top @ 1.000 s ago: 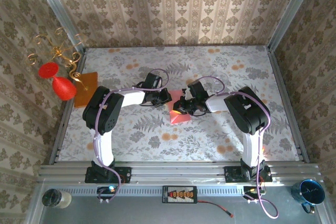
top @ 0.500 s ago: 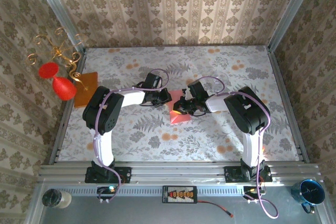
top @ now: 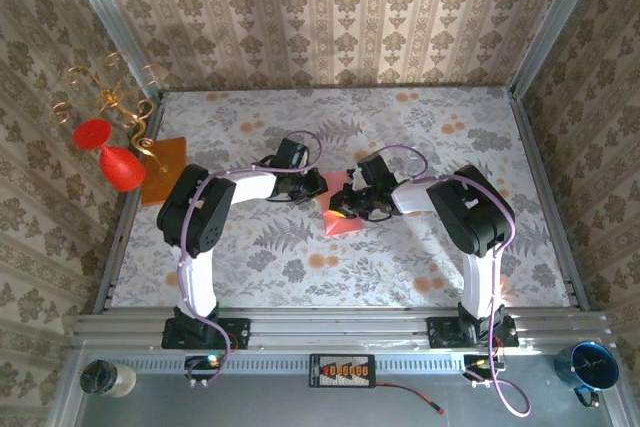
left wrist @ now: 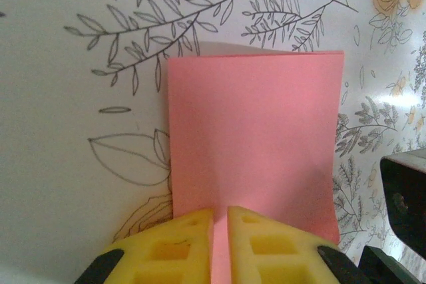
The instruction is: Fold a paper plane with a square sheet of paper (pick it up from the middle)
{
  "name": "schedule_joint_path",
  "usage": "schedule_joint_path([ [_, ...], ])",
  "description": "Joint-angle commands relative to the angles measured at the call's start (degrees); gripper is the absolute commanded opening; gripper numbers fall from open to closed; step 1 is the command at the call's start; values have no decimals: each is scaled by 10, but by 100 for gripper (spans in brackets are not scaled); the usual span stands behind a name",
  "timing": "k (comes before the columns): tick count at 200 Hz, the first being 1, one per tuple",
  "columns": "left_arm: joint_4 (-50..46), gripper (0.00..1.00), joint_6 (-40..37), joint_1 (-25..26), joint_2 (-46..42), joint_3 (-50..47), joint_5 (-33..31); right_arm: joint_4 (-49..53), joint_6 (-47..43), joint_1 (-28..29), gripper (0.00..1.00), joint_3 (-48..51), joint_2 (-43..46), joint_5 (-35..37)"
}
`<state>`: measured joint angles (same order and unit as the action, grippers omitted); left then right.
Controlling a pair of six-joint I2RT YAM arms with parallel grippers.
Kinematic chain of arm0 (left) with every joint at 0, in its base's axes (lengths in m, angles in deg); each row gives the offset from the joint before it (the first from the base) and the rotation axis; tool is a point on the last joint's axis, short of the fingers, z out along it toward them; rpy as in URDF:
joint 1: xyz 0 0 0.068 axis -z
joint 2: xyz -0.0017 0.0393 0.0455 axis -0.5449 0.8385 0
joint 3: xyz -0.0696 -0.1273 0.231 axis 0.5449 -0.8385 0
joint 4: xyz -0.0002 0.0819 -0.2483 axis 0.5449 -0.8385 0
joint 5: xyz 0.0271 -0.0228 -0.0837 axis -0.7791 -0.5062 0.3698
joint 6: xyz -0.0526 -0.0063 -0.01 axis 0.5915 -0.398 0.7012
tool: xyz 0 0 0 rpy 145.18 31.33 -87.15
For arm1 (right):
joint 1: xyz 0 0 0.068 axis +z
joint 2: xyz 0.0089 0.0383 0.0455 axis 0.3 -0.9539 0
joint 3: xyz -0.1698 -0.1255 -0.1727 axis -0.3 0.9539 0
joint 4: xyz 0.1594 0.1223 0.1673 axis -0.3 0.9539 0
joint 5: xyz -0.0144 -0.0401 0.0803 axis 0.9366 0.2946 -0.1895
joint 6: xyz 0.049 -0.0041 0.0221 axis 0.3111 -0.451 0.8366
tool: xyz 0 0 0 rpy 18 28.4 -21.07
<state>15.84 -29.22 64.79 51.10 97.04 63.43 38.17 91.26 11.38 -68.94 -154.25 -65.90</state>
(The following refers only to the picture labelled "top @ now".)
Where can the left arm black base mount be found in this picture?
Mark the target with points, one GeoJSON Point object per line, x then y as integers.
{"type": "Point", "coordinates": [235, 332]}

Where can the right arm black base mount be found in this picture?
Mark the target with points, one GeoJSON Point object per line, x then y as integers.
{"type": "Point", "coordinates": [445, 332]}

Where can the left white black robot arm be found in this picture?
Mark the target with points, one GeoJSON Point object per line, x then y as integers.
{"type": "Point", "coordinates": [197, 212]}

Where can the aluminium frame post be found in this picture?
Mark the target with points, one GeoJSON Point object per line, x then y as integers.
{"type": "Point", "coordinates": [107, 17]}
{"type": "Point", "coordinates": [555, 22]}

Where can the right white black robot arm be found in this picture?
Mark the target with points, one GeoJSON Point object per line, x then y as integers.
{"type": "Point", "coordinates": [470, 212]}

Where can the jar with black lid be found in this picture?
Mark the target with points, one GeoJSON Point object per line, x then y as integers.
{"type": "Point", "coordinates": [102, 378]}

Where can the black power distribution board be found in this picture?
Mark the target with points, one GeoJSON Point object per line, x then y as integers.
{"type": "Point", "coordinates": [341, 371]}

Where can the blue metal mug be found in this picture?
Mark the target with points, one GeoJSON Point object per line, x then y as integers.
{"type": "Point", "coordinates": [590, 369]}

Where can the red plastic goblet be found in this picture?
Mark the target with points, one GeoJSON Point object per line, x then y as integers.
{"type": "Point", "coordinates": [117, 167]}

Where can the wide aluminium base rail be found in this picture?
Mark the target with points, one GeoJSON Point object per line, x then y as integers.
{"type": "Point", "coordinates": [340, 328]}

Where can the pink paper sheet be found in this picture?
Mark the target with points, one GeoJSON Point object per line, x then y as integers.
{"type": "Point", "coordinates": [340, 226]}

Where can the clear glass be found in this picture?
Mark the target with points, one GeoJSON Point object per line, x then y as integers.
{"type": "Point", "coordinates": [417, 154]}

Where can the aluminium side rail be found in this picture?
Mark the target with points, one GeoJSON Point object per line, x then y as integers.
{"type": "Point", "coordinates": [552, 207]}
{"type": "Point", "coordinates": [127, 212]}

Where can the orange square mat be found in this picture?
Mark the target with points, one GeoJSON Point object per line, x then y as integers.
{"type": "Point", "coordinates": [167, 167]}

